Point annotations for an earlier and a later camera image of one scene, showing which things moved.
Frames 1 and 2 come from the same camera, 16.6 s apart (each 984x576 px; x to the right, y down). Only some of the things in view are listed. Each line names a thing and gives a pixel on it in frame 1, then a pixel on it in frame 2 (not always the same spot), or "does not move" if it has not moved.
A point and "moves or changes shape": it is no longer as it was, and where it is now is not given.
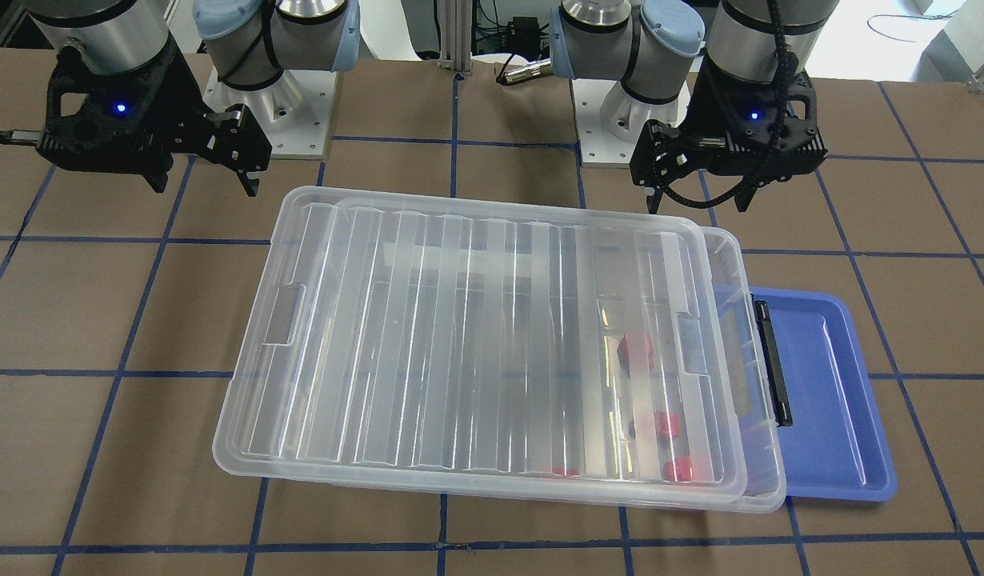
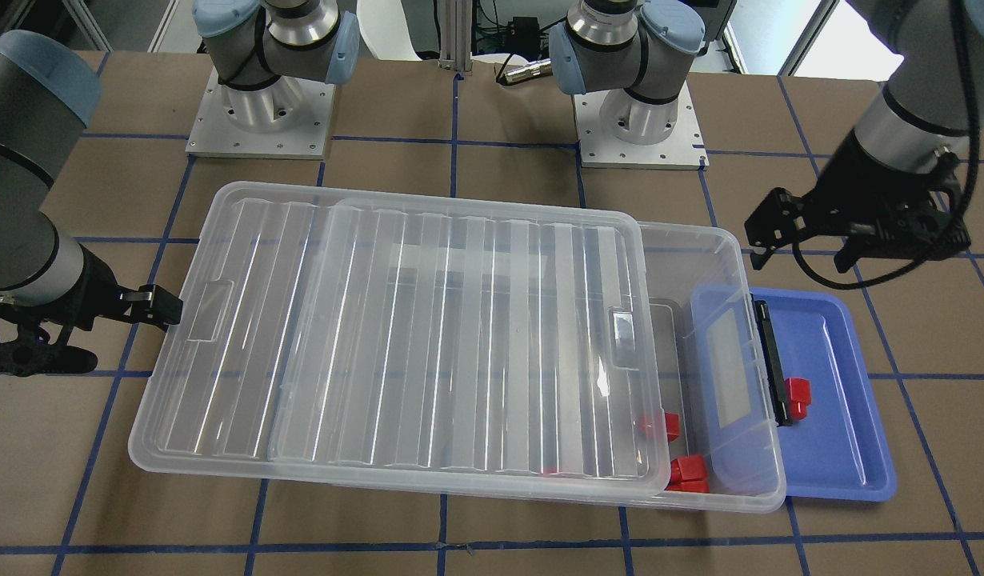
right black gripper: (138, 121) to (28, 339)
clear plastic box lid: (390, 338) moves or changes shape
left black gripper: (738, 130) to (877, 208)
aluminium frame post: (456, 36) does not move
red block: (636, 354) to (798, 396)
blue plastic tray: (836, 449) does not move
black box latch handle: (771, 364) does not move
